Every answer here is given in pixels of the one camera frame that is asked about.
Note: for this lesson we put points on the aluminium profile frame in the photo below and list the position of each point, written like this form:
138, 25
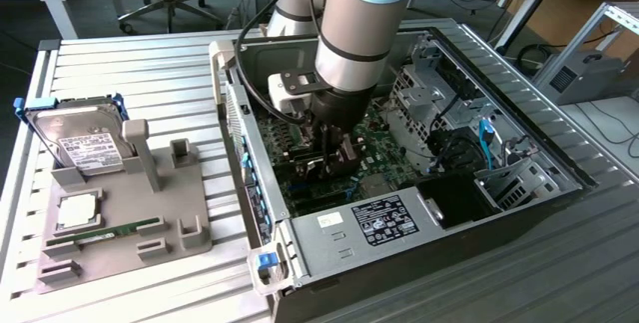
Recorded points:
622, 12

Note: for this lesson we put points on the green RAM stick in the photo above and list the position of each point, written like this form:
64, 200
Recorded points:
120, 230

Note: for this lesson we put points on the silver chipset heatsink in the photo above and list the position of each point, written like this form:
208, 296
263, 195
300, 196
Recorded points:
376, 184

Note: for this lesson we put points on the black tripod pole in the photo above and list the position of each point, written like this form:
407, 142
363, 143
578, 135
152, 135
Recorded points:
538, 1

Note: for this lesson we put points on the blue case latch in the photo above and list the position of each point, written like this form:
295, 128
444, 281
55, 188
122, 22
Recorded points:
266, 261

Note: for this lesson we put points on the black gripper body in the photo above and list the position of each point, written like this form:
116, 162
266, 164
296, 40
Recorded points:
339, 113

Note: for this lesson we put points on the metal drive cage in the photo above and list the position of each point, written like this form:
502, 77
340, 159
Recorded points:
414, 95

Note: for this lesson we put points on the grey power supply unit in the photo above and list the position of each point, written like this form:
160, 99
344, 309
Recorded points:
324, 248

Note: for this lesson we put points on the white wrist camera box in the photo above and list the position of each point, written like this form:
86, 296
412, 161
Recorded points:
279, 91

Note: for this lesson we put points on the green Dell motherboard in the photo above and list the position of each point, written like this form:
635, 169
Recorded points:
384, 151

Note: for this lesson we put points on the metal disk bay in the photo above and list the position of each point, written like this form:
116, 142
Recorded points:
519, 188

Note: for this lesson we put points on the grey parts rack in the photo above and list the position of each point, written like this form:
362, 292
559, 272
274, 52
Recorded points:
124, 207

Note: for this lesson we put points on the open black PC case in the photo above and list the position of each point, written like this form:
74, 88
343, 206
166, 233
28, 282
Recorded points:
450, 263

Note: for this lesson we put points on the blue disk caddy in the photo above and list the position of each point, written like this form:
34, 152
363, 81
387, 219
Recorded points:
38, 106

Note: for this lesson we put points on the black office chair base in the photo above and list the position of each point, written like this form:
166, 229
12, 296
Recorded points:
172, 9

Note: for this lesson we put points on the black expansion slot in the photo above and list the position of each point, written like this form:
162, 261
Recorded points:
322, 208
319, 196

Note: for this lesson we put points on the silver CPU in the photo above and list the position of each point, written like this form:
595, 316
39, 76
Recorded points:
78, 211

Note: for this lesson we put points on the metal slat table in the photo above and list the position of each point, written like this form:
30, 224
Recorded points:
124, 308

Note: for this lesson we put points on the silver hard disk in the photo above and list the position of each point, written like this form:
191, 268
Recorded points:
75, 128

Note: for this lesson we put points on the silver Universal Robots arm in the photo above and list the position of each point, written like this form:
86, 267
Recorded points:
359, 39

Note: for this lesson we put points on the grey computer tower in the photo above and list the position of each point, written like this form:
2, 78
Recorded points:
594, 76

